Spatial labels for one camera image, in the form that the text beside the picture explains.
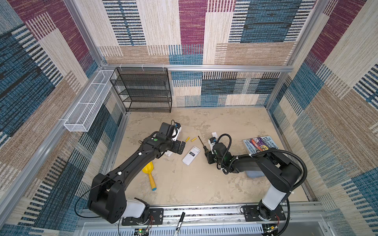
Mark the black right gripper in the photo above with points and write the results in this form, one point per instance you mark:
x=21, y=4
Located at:
x=209, y=157

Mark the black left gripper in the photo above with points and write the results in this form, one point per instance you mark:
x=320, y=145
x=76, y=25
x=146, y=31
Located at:
x=176, y=143

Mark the black yellow screwdriver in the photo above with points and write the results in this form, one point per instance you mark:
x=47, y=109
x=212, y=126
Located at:
x=203, y=144

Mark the white battery cover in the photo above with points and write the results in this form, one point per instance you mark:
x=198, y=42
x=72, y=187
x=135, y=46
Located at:
x=214, y=135

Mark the red white remote control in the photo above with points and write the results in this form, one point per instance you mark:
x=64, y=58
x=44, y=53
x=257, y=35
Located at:
x=189, y=158

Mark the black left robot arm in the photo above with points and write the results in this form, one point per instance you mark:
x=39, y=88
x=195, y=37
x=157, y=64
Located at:
x=107, y=196

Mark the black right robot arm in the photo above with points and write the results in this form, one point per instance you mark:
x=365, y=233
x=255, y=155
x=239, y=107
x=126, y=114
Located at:
x=285, y=170

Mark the colourful magazine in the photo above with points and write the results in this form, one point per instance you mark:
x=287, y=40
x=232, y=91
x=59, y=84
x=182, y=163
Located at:
x=258, y=144

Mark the yellow toy shovel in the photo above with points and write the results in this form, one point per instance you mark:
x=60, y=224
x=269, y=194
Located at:
x=148, y=170

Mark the blue grey sponge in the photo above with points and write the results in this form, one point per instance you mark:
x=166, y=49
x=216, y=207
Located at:
x=254, y=174

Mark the black marker pen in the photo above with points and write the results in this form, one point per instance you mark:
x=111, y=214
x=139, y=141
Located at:
x=179, y=224

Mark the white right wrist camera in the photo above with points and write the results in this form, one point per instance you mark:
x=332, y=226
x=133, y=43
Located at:
x=212, y=141

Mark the black wire shelf rack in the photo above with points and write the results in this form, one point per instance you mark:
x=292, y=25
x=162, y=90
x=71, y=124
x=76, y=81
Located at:
x=143, y=89

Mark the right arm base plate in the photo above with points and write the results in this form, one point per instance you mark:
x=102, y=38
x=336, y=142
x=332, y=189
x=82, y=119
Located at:
x=259, y=213

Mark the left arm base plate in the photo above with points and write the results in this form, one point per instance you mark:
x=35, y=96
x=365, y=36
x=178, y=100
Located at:
x=152, y=215

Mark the white mesh wall basket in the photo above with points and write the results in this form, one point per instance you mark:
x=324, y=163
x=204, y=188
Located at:
x=86, y=110

